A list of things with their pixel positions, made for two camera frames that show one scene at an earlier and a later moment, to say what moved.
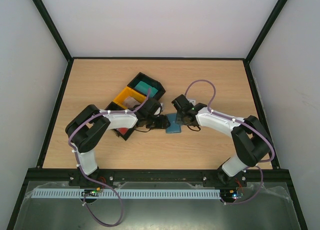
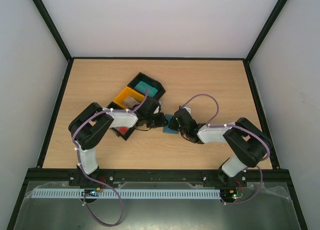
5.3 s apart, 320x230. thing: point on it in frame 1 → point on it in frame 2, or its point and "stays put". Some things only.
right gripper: (180, 118) → (173, 122)
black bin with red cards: (124, 133) stays put
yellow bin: (127, 92) stays put
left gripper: (162, 124) stays put
